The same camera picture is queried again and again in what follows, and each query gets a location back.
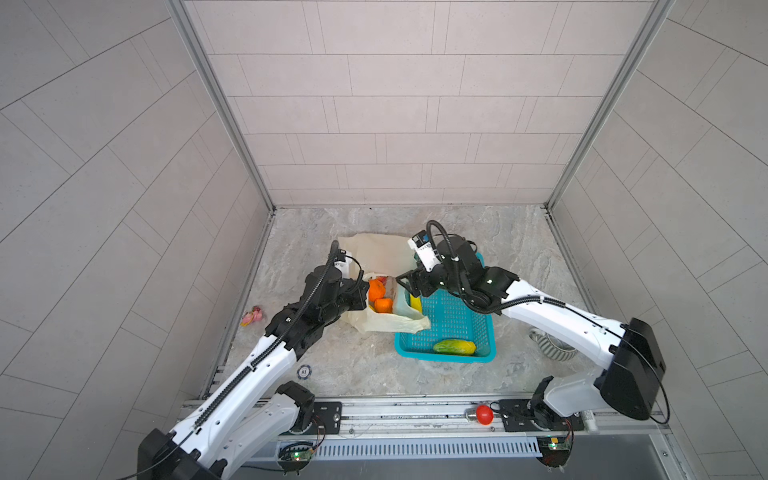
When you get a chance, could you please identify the red emergency stop button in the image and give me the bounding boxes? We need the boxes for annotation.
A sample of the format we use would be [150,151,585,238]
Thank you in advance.
[465,404,495,426]

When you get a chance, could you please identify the teal plastic basket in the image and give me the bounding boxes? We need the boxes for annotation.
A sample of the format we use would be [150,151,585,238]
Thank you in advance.
[394,289,496,363]

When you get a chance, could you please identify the grey corrugated hose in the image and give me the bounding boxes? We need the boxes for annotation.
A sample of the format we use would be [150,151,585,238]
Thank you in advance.
[528,328,578,361]

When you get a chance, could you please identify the aluminium mounting rail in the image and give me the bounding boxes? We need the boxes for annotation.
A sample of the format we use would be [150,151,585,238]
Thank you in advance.
[316,393,664,441]

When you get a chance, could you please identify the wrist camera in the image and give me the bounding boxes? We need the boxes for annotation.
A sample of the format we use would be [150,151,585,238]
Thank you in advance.
[334,254,351,278]
[408,230,440,272]

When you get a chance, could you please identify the circuit board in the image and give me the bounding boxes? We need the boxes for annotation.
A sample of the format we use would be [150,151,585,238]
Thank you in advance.
[536,437,572,468]
[278,441,316,463]

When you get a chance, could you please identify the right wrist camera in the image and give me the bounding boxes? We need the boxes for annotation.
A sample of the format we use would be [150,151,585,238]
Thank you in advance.
[408,230,440,272]

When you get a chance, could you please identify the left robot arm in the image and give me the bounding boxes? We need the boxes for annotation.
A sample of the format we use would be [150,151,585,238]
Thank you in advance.
[133,241,368,479]

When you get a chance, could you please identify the left circuit board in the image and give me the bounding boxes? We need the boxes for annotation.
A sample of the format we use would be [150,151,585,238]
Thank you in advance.
[278,441,316,463]

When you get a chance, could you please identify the small black ring marker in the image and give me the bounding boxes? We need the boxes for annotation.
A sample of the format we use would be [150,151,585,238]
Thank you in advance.
[297,365,312,380]

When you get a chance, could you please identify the small pink toy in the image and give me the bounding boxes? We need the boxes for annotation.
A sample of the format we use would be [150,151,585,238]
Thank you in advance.
[240,306,264,327]

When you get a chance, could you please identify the green cucumber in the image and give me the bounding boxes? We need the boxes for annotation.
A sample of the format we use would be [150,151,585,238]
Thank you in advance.
[433,339,477,356]

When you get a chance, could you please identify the yellow lemon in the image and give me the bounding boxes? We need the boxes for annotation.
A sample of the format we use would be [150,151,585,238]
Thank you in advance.
[409,295,423,314]

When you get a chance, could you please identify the right circuit board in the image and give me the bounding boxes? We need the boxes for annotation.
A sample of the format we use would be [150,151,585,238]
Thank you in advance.
[536,437,572,468]

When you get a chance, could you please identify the cream plastic bag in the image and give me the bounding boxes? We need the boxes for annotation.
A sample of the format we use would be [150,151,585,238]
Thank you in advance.
[339,233,431,334]

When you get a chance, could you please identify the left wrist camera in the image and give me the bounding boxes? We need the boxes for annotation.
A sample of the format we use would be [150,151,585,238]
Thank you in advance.
[334,254,351,278]

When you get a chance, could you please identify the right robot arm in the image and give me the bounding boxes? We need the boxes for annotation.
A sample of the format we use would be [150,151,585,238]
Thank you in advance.
[397,220,667,430]

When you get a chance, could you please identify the orange fruit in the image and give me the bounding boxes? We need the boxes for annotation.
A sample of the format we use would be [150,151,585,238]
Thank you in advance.
[368,278,387,303]

